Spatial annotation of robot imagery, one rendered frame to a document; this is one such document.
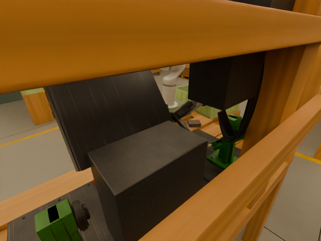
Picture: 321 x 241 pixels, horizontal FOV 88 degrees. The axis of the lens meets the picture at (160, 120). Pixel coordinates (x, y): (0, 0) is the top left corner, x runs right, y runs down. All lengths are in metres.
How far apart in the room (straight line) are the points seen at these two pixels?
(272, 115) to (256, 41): 0.42
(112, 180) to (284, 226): 1.81
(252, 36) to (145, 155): 0.35
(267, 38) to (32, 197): 0.97
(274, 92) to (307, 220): 1.74
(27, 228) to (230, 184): 0.74
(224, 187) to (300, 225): 1.81
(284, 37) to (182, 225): 0.28
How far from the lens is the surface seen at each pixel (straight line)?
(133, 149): 0.47
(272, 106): 0.60
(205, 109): 1.69
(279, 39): 0.25
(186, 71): 6.63
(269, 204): 1.40
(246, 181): 0.36
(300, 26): 0.31
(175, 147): 0.47
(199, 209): 0.30
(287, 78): 0.57
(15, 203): 1.00
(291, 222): 2.10
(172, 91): 1.44
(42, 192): 0.98
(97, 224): 0.76
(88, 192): 0.87
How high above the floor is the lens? 1.52
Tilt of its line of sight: 27 degrees down
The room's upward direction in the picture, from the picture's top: 2 degrees counter-clockwise
